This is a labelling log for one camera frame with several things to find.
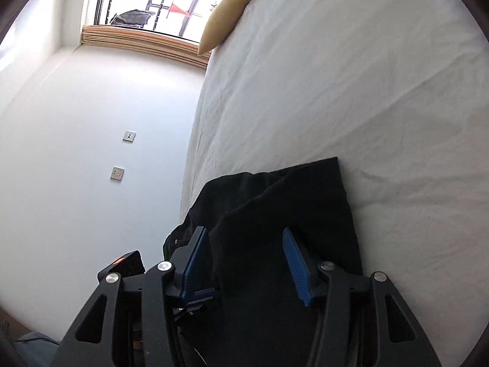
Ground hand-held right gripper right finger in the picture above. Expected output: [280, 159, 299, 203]
[282, 227, 443, 367]

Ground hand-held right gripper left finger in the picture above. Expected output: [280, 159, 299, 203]
[50, 225, 211, 367]

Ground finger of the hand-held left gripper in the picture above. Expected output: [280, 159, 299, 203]
[173, 286, 221, 316]

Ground black denim pants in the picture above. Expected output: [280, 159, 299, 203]
[164, 157, 363, 367]

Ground person's grey trouser leg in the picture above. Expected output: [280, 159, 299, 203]
[15, 332, 62, 367]

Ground beige curtain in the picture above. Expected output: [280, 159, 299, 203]
[80, 25, 211, 70]

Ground dark hanging clothes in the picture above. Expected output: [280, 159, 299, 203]
[109, 9, 152, 30]

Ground yellow pillow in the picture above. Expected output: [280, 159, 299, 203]
[198, 0, 251, 55]

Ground red cloth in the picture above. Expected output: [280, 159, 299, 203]
[168, 2, 192, 19]

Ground black balcony door frame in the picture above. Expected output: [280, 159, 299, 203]
[94, 0, 260, 44]

